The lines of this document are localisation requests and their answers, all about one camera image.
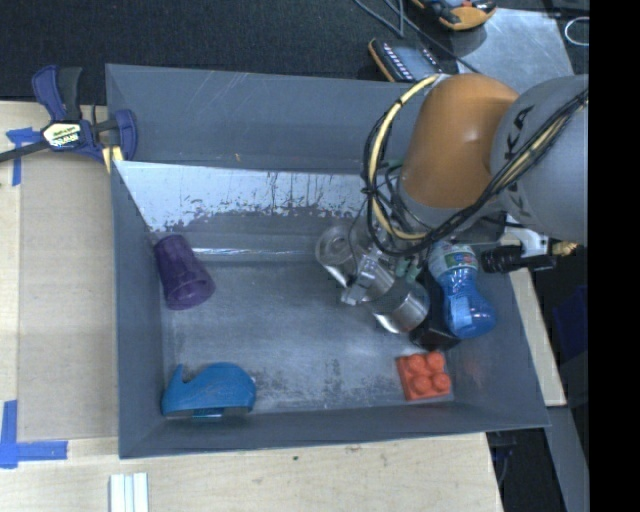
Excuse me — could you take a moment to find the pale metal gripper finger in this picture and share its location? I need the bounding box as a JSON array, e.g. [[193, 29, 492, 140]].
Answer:
[[340, 278, 382, 307], [349, 253, 377, 292]]

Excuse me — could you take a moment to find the clear glass cup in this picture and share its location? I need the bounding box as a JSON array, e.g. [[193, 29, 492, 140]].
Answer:
[[314, 223, 364, 290]]

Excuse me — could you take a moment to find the grey metal bin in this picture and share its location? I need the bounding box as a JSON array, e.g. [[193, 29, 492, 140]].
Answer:
[[104, 63, 552, 460]]

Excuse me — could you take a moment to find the blue plastic bottle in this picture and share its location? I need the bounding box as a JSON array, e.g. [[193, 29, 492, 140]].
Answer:
[[427, 240, 498, 340]]

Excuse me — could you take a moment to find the orange toy building brick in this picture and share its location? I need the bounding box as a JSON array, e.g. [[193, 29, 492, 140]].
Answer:
[[395, 350, 453, 402]]

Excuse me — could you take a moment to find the blue toy whale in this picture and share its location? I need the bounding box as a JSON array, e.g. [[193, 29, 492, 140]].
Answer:
[[159, 361, 258, 419]]

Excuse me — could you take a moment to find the purple plastic cup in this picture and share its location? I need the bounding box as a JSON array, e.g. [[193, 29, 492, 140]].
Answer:
[[152, 233, 217, 311]]

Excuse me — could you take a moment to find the black cylinder on white bracket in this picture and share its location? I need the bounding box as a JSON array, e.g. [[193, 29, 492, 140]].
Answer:
[[479, 227, 577, 275]]

